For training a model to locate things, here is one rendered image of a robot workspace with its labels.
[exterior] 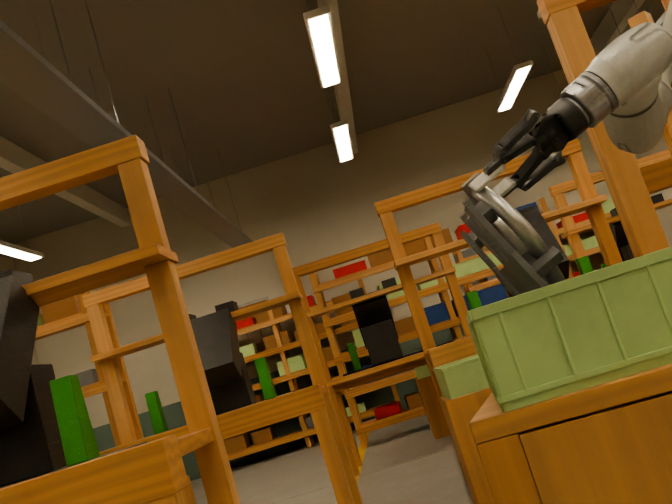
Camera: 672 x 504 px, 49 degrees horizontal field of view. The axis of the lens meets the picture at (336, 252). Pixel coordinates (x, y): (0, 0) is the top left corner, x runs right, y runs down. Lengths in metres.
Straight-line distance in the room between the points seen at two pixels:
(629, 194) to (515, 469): 1.47
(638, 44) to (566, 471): 0.74
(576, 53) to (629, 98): 1.21
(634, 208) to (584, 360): 1.36
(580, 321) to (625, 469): 0.23
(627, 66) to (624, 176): 1.16
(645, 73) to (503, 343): 0.55
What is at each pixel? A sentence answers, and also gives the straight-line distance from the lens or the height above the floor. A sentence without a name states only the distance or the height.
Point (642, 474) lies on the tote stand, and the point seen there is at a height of 0.65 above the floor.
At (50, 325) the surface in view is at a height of 1.98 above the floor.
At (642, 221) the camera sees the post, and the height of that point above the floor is 1.10.
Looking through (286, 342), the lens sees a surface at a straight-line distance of 11.49.
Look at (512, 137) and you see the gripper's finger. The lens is 1.37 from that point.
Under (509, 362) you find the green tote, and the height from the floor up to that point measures 0.86.
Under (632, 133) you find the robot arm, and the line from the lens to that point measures 1.56.
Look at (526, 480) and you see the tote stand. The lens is 1.25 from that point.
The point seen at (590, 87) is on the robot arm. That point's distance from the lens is 1.42.
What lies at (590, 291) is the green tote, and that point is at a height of 0.93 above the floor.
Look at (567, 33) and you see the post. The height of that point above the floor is 1.77.
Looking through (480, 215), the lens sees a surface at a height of 1.11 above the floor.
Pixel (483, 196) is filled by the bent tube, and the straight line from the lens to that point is 1.36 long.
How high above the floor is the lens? 0.93
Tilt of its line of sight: 9 degrees up
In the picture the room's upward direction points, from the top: 17 degrees counter-clockwise
